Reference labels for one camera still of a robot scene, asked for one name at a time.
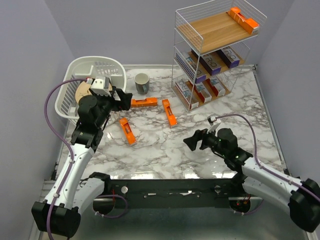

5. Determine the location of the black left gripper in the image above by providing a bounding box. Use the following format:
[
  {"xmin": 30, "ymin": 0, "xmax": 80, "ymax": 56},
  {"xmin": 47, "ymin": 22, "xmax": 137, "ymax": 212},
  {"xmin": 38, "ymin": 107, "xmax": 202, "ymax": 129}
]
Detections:
[{"xmin": 89, "ymin": 86, "xmax": 132, "ymax": 128}]

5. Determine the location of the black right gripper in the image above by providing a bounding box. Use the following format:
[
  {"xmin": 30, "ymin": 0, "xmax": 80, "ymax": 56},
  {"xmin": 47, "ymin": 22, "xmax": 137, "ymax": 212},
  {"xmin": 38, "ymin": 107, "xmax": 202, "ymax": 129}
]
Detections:
[{"xmin": 183, "ymin": 123, "xmax": 228, "ymax": 157}]

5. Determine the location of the orange toothpaste box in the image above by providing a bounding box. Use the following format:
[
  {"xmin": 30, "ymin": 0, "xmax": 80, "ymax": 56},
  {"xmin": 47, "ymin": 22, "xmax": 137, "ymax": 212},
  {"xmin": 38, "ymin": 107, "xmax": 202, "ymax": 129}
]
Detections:
[
  {"xmin": 131, "ymin": 97, "xmax": 158, "ymax": 108},
  {"xmin": 119, "ymin": 117, "xmax": 136, "ymax": 145},
  {"xmin": 162, "ymin": 99, "xmax": 177, "ymax": 128},
  {"xmin": 227, "ymin": 6, "xmax": 260, "ymax": 35}
]

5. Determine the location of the purple silver toothpaste box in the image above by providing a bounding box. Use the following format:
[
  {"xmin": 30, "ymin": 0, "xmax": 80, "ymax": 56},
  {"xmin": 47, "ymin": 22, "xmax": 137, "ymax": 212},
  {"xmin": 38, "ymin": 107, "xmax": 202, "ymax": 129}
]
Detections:
[
  {"xmin": 188, "ymin": 50, "xmax": 222, "ymax": 76},
  {"xmin": 175, "ymin": 51, "xmax": 206, "ymax": 84},
  {"xmin": 216, "ymin": 46, "xmax": 240, "ymax": 69}
]

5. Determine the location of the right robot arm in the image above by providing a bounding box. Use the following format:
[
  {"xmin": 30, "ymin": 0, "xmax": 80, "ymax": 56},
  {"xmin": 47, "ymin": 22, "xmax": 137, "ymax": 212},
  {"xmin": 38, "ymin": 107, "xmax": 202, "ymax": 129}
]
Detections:
[{"xmin": 183, "ymin": 128, "xmax": 320, "ymax": 233}]

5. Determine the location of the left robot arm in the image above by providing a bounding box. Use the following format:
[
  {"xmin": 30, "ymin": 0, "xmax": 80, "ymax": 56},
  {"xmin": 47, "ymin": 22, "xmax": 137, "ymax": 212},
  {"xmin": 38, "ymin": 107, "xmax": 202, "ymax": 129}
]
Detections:
[{"xmin": 31, "ymin": 87, "xmax": 133, "ymax": 239}]

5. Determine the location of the dark green ceramic mug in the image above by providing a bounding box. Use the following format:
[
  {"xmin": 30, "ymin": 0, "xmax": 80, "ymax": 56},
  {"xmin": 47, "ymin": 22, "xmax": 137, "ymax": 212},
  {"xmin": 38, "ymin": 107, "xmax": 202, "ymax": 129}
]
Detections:
[{"xmin": 134, "ymin": 73, "xmax": 150, "ymax": 95}]

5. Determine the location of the beige painted plate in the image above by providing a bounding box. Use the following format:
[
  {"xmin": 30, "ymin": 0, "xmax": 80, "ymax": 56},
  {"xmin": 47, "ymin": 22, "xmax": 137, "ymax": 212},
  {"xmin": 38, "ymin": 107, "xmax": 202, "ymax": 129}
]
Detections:
[{"xmin": 74, "ymin": 81, "xmax": 92, "ymax": 104}]

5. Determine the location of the white plastic dish basket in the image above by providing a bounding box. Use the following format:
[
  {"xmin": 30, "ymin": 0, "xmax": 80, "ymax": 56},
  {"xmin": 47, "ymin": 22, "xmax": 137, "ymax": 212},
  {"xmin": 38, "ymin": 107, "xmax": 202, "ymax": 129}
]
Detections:
[{"xmin": 54, "ymin": 56, "xmax": 127, "ymax": 126}]

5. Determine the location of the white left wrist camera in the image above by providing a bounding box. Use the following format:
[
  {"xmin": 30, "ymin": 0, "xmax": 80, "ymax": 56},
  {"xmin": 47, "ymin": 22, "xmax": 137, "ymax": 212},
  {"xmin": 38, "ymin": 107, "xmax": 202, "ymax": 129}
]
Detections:
[{"xmin": 90, "ymin": 76, "xmax": 111, "ymax": 97}]

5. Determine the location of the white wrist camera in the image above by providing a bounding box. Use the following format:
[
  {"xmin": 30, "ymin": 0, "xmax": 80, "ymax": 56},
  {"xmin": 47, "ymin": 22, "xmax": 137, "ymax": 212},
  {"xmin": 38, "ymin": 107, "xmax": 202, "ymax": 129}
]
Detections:
[
  {"xmin": 206, "ymin": 115, "xmax": 222, "ymax": 134},
  {"xmin": 90, "ymin": 76, "xmax": 111, "ymax": 97}
]

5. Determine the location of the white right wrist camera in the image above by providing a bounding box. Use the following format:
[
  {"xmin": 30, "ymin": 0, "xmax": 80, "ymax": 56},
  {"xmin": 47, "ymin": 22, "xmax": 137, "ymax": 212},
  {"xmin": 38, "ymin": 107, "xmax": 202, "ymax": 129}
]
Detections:
[{"xmin": 206, "ymin": 115, "xmax": 222, "ymax": 134}]

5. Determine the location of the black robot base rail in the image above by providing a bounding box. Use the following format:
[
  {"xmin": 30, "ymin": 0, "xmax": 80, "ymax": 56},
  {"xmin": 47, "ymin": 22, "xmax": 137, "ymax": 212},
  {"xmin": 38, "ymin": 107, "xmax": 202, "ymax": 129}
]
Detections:
[{"xmin": 82, "ymin": 171, "xmax": 261, "ymax": 210}]

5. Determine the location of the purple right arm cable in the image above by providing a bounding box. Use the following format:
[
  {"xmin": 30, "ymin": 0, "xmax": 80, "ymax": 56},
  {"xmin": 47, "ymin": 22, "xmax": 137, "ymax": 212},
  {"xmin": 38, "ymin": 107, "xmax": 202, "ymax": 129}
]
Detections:
[{"xmin": 214, "ymin": 113, "xmax": 320, "ymax": 203}]

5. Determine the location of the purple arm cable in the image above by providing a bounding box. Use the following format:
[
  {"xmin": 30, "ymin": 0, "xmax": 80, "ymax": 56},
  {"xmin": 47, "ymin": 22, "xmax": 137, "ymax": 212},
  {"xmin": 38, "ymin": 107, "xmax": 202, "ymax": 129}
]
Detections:
[
  {"xmin": 43, "ymin": 77, "xmax": 93, "ymax": 240},
  {"xmin": 214, "ymin": 113, "xmax": 320, "ymax": 203}
]

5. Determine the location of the white wire wooden shelf rack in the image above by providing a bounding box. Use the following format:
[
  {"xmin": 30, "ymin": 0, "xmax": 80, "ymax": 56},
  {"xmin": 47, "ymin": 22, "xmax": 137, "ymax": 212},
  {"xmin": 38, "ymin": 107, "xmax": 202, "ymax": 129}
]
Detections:
[{"xmin": 171, "ymin": 0, "xmax": 267, "ymax": 112}]

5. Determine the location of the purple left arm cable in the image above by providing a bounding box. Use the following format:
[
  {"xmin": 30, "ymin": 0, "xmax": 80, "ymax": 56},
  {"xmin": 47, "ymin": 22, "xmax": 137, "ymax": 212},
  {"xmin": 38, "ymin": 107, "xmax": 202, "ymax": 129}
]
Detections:
[{"xmin": 43, "ymin": 77, "xmax": 93, "ymax": 240}]

